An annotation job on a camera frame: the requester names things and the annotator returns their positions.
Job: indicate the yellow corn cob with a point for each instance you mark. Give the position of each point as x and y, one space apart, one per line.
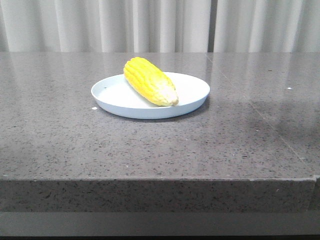
150 82

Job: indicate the grey pleated curtain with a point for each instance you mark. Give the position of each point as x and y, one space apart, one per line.
163 26

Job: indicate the white round plate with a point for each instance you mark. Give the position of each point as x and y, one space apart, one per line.
115 95

